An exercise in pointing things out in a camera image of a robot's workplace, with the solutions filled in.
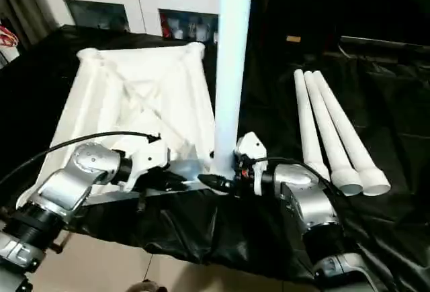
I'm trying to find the black metal bar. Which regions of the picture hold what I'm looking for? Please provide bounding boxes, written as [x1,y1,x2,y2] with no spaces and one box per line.
[338,35,430,53]

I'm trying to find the black mat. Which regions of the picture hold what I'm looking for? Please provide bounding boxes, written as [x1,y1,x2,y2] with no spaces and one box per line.
[0,23,430,285]

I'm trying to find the white plastic table top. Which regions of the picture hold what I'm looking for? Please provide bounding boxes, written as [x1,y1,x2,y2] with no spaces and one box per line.
[16,42,216,207]

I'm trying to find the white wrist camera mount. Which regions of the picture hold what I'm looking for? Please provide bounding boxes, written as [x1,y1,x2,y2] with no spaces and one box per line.
[234,131,269,196]
[124,133,171,193]

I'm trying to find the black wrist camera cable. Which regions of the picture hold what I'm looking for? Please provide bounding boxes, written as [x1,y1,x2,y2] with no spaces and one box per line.
[0,131,161,185]
[250,156,404,292]

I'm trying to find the grey curtain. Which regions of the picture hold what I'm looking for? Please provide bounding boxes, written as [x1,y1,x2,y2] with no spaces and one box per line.
[0,0,62,51]

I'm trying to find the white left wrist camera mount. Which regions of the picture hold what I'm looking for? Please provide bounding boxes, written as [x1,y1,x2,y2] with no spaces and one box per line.
[124,133,171,193]

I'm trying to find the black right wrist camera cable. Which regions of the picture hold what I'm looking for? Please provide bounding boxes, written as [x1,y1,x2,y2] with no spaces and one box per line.
[250,156,404,292]

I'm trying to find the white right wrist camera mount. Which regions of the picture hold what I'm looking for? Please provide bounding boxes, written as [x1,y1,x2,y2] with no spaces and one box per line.
[234,131,269,196]

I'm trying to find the black left wrist camera cable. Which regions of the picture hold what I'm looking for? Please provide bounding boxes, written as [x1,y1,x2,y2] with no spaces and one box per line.
[0,131,161,185]

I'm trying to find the white plastic table leg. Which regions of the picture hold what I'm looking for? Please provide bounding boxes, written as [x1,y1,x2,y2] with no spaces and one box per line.
[293,69,331,181]
[303,69,364,195]
[212,0,255,181]
[311,69,392,197]

